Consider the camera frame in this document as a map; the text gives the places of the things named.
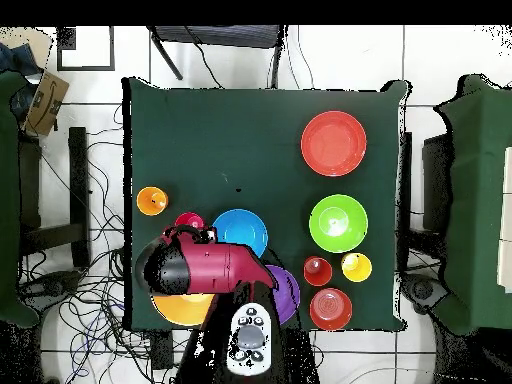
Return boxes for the green bowl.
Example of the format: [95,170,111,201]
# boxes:
[308,194,369,254]

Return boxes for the tall orange cup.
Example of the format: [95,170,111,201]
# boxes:
[302,255,334,288]

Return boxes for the purple bowl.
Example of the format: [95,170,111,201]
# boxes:
[263,263,302,325]

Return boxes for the blue bowl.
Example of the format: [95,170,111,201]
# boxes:
[211,208,269,259]

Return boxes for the red cup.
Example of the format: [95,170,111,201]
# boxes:
[174,211,206,231]

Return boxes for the dark green tablecloth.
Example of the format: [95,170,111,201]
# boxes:
[121,76,413,333]

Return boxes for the wide shallow orange bowl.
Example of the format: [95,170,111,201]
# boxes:
[300,110,368,178]

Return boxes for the stepped orange-yellow cup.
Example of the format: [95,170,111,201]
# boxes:
[136,186,170,217]

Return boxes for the yellow cup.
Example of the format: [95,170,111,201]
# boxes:
[340,252,373,284]

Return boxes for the large yellow bowl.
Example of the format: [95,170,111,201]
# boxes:
[150,292,217,327]

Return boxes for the small orange bowl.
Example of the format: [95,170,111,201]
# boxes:
[308,287,354,332]

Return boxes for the black power strip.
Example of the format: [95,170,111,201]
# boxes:
[149,331,175,369]

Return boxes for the dark grey chair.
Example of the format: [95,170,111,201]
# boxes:
[147,25,287,89]

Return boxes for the black metal stand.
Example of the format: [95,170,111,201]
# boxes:
[17,126,91,269]

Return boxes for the black box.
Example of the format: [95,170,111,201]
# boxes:
[422,133,453,233]

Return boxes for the green clothed side table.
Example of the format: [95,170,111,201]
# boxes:
[433,73,512,335]
[0,70,41,329]

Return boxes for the cardboard box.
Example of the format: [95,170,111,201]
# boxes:
[22,70,70,137]

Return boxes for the white papers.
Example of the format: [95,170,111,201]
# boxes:
[496,146,512,295]

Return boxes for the blue fabric bundle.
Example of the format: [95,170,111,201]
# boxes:
[0,41,43,77]

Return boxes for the tangled floor cables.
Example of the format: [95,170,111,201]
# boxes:
[17,103,225,384]

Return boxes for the black square frame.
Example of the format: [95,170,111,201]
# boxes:
[56,26,116,72]

